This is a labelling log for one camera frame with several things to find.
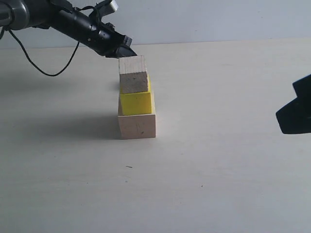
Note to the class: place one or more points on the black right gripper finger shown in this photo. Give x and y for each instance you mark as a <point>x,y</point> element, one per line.
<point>295,116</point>

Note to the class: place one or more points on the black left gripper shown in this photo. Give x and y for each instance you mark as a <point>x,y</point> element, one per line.
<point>92,32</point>

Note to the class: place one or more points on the medium wooden cube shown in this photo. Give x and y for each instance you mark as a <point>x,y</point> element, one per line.
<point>133,74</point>

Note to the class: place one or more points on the yellow cube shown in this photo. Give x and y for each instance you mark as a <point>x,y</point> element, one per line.
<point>137,103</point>

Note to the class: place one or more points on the large wooden cube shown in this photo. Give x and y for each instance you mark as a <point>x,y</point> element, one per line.
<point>138,126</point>

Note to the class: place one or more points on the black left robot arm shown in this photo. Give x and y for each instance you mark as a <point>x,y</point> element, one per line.
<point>21,14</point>

